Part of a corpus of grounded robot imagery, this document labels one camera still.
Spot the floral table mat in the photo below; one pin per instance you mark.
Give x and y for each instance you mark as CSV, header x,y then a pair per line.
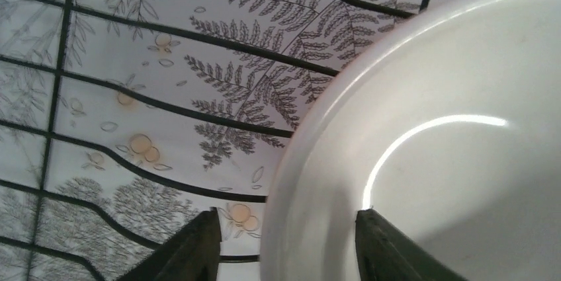
x,y
123,120

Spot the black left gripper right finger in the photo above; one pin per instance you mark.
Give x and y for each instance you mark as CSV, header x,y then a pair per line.
x,y
385,253

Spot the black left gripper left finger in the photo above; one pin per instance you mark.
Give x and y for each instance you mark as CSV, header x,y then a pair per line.
x,y
193,253

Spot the white ribbed bowl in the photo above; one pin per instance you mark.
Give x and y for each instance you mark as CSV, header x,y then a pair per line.
x,y
449,128

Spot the black wire dish rack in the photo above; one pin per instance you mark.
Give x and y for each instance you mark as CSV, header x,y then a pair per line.
x,y
122,120

